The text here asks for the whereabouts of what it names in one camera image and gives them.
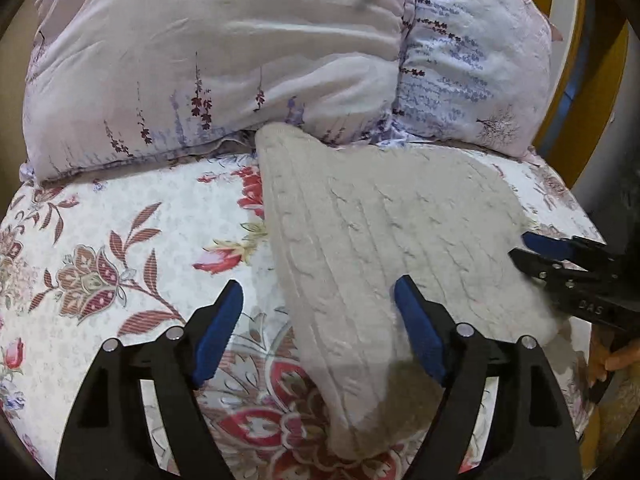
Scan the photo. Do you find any beige cable-knit sweater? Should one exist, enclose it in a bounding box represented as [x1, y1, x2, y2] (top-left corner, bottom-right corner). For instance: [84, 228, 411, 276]
[255, 124, 560, 460]

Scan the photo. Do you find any floral bed sheet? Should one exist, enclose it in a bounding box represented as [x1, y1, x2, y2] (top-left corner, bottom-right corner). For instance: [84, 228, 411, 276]
[0, 144, 606, 480]

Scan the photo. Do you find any lilac floral pillow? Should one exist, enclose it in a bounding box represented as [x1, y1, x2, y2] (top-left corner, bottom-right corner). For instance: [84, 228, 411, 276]
[23, 0, 561, 182]

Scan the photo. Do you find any person's right hand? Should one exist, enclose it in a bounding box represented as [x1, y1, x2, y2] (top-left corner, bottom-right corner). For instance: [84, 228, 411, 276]
[587, 326, 639, 387]

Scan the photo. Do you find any wooden headboard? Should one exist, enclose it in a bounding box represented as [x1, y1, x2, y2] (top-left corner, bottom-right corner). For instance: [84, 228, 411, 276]
[533, 0, 629, 188]

